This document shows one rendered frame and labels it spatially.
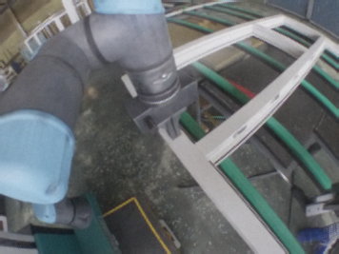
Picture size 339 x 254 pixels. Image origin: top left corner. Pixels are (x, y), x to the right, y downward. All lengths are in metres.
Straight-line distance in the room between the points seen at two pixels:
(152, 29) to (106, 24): 0.05
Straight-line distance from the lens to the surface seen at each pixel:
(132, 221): 1.04
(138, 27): 0.17
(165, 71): 0.21
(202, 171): 0.34
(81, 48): 0.18
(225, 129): 0.39
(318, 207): 0.41
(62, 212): 0.60
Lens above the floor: 1.26
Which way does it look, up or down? 56 degrees down
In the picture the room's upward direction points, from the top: 20 degrees counter-clockwise
